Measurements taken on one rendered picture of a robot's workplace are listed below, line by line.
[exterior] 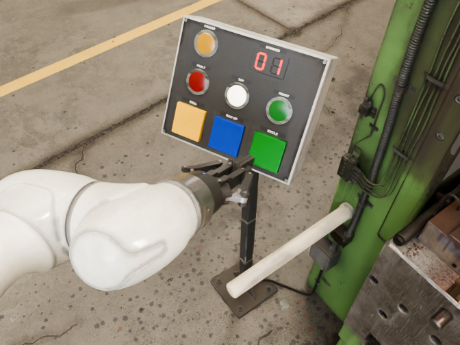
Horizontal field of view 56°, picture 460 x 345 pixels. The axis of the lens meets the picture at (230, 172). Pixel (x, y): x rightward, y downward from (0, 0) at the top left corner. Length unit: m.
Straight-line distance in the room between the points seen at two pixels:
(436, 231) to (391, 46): 0.39
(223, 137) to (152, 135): 1.49
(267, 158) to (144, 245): 0.51
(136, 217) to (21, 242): 0.15
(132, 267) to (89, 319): 1.42
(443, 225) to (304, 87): 0.39
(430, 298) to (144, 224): 0.66
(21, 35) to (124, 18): 0.73
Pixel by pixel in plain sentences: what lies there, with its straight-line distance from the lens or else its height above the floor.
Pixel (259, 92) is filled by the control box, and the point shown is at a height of 1.11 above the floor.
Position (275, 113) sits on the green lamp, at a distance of 0.91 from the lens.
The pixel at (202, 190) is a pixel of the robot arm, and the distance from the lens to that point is 0.60.
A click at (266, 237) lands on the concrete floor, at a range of 1.99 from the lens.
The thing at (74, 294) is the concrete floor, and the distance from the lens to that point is 1.97.
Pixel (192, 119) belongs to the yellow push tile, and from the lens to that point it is 0.99.
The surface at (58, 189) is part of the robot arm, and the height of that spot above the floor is 1.26.
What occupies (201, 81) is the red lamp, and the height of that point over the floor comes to 1.10.
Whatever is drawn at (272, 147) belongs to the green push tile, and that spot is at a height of 1.02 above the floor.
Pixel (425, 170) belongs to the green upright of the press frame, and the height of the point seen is 0.94.
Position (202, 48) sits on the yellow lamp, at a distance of 0.97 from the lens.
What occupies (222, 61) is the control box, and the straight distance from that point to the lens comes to 0.95.
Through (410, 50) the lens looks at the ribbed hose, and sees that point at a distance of 0.95.
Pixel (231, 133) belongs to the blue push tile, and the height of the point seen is 1.02.
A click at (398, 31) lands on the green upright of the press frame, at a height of 1.21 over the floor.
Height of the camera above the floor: 1.69
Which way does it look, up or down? 50 degrees down
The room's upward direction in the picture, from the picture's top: straight up
